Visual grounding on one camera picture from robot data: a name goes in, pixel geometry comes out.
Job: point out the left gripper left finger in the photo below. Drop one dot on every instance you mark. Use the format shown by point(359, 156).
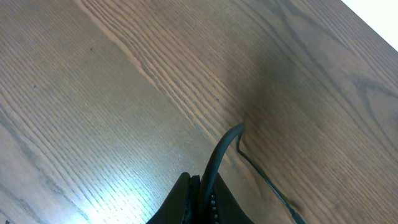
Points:
point(172, 210)

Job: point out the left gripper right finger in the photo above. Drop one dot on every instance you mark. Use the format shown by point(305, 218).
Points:
point(222, 208)

